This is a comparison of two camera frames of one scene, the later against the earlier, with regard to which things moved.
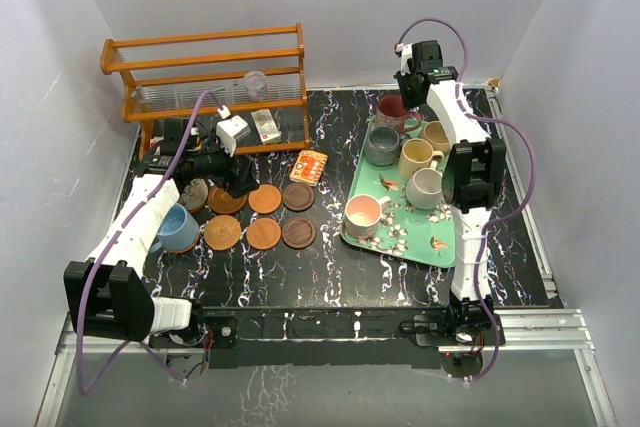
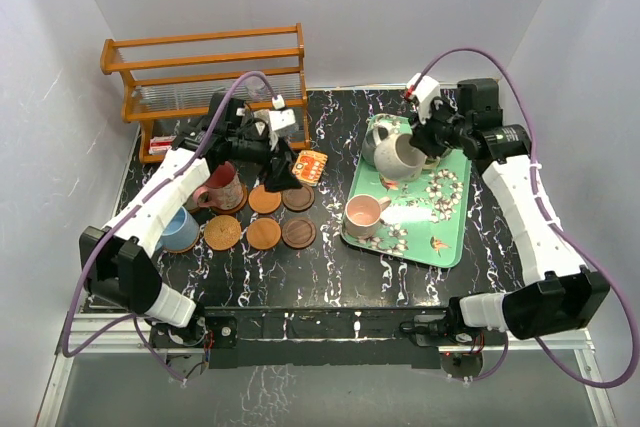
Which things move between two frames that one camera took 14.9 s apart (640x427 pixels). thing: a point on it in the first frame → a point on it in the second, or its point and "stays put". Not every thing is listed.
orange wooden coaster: x=263 y=233 stays put
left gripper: x=241 y=183 → x=279 y=178
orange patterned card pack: x=308 y=168 stays put
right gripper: x=408 y=103 → x=420 y=137
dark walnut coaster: x=298 y=197 stays put
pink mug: x=362 y=215 stays put
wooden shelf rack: x=256 y=74 stays put
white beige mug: x=424 y=188 → x=394 y=155
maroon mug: x=391 y=112 → x=222 y=191
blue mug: x=178 y=230 stays put
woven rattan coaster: x=222 y=232 stays put
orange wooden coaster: x=266 y=199 stays put
